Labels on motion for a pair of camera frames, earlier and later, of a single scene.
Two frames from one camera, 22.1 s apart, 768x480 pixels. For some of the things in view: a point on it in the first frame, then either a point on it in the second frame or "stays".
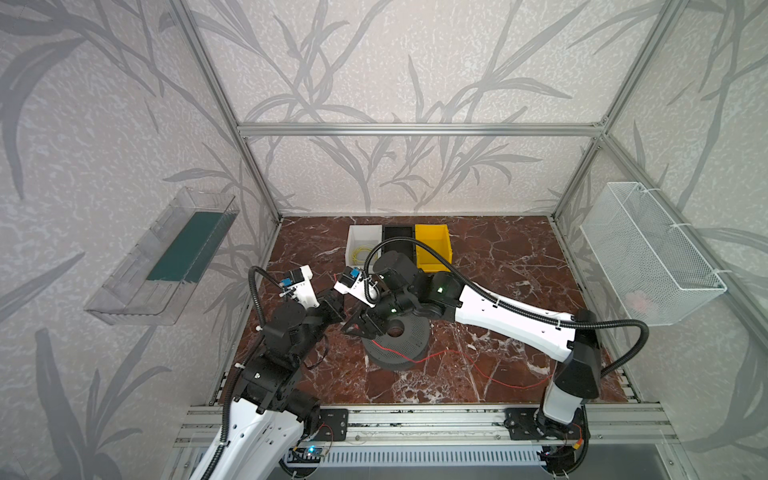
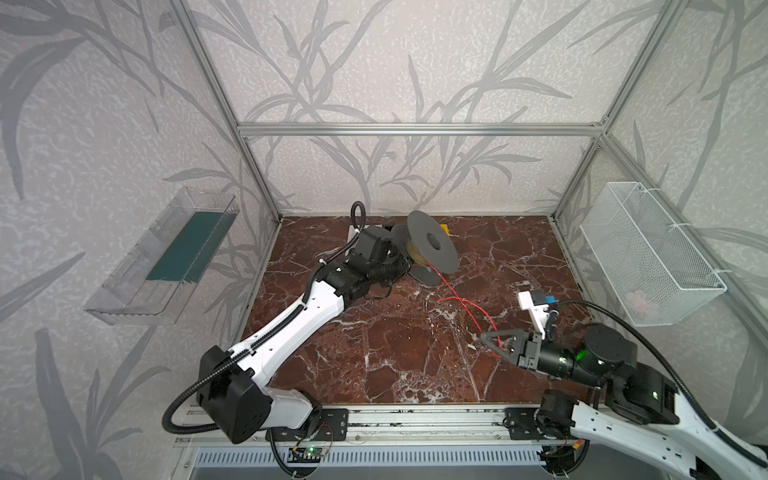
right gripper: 365,313 -> 531,350
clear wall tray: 151,284 stays
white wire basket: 660,277 stays
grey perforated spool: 404,352 -> 428,250
